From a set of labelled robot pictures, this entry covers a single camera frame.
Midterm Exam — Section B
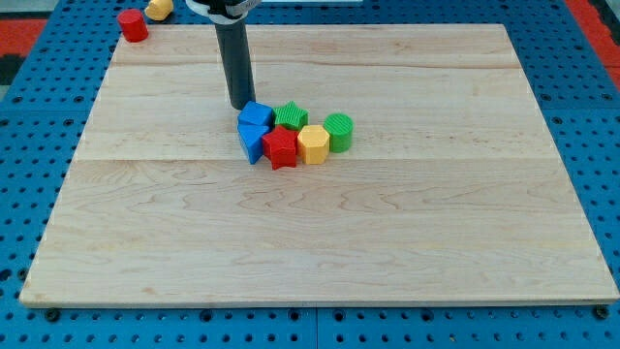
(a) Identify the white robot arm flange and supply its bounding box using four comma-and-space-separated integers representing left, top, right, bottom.
185, 0, 262, 25

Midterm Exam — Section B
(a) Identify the yellow hexagon block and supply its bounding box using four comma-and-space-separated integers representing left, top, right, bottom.
297, 125, 330, 165

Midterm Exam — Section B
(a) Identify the red star block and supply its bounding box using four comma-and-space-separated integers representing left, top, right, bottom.
262, 125, 298, 170

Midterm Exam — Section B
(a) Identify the green cylinder block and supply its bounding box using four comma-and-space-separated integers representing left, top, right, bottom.
324, 113, 355, 153

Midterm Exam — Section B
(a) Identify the green star block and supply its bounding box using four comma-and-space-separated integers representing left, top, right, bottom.
273, 101, 309, 131

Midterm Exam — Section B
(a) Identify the blue triangle block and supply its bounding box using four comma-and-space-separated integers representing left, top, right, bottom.
237, 124, 270, 165

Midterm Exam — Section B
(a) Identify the blue cube block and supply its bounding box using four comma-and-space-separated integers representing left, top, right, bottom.
237, 101, 273, 127

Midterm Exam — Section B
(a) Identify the light wooden board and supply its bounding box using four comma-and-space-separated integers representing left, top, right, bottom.
20, 24, 619, 308

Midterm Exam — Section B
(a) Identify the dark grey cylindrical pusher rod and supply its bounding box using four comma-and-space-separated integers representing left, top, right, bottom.
215, 19, 256, 110

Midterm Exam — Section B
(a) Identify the yellow block at edge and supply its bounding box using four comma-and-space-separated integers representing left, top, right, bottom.
144, 0, 174, 21

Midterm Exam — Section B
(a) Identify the red cylinder block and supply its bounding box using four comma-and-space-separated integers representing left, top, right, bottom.
116, 9, 148, 43

